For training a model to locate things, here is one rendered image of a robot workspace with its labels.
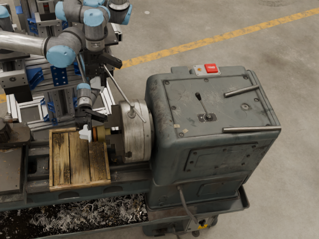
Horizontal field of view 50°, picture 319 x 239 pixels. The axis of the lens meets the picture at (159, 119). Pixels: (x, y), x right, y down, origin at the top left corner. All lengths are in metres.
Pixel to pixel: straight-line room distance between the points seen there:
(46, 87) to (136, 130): 0.86
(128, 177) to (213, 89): 0.63
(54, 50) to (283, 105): 2.57
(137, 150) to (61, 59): 0.54
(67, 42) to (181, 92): 0.58
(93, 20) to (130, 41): 2.48
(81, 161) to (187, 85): 0.68
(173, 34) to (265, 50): 1.08
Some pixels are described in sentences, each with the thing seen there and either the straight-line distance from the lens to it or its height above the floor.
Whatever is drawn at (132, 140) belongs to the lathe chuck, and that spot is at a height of 1.18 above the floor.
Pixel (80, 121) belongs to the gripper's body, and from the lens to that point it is 1.71.
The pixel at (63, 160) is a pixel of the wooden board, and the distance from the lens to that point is 1.87.
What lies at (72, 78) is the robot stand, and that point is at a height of 0.89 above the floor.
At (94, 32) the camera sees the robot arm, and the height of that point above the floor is 1.60.
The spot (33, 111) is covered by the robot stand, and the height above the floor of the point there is 0.21.
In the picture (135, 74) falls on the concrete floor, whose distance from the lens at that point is 3.49.
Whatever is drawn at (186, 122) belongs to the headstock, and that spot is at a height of 1.25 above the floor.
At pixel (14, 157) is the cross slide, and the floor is 0.97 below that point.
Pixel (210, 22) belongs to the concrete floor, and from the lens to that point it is 4.33.
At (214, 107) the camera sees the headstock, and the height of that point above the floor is 1.25.
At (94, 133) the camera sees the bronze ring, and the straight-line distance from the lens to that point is 1.67.
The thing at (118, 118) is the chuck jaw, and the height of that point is 1.15.
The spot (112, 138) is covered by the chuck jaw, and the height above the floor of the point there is 1.11.
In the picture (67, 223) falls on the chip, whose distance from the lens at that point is 2.05.
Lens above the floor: 2.49
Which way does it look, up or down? 52 degrees down
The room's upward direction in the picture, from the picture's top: 10 degrees clockwise
